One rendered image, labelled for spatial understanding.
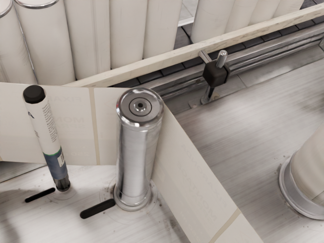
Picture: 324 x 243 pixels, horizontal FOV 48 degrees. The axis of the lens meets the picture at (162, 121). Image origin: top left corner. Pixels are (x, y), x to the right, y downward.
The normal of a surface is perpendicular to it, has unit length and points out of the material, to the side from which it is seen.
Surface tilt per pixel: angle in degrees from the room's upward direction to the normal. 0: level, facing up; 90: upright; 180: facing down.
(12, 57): 90
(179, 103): 0
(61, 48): 90
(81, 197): 0
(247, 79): 0
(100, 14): 90
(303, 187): 90
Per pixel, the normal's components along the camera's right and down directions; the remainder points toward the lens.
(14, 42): 0.87, 0.46
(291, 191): -0.90, 0.31
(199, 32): -0.64, 0.61
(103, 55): 0.72, 0.63
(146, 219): 0.11, -0.53
